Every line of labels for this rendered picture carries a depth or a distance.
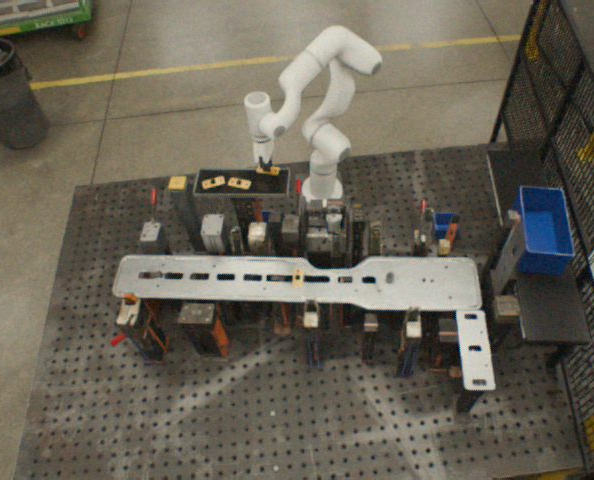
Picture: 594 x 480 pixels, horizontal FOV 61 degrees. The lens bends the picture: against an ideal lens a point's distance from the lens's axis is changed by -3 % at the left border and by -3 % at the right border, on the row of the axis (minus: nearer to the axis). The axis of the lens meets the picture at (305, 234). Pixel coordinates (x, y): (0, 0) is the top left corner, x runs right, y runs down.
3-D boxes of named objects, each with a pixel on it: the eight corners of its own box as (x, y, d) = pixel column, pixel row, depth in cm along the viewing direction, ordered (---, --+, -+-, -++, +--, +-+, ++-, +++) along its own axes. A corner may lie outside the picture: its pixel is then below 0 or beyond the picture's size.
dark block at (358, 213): (350, 279, 227) (352, 221, 193) (350, 265, 231) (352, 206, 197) (361, 279, 227) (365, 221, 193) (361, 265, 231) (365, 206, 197)
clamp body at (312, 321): (302, 368, 204) (296, 330, 176) (304, 340, 212) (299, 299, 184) (325, 369, 204) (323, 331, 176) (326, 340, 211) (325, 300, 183)
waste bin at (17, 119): (-14, 161, 385) (-72, 84, 327) (4, 114, 417) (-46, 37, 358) (49, 154, 386) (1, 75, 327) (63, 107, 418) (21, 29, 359)
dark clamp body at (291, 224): (284, 287, 227) (275, 237, 196) (286, 262, 234) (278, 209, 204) (309, 288, 226) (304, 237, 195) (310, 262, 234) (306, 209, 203)
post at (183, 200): (192, 254, 239) (167, 192, 204) (195, 240, 244) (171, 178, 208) (208, 254, 239) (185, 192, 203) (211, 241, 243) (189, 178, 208)
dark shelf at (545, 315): (524, 344, 174) (526, 341, 171) (485, 154, 226) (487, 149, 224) (588, 345, 172) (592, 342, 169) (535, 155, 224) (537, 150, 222)
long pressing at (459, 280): (108, 303, 193) (107, 301, 192) (123, 253, 206) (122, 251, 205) (483, 312, 183) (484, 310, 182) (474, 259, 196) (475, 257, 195)
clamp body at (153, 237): (160, 288, 229) (135, 242, 200) (166, 267, 236) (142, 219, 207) (181, 289, 229) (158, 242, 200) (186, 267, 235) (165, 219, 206)
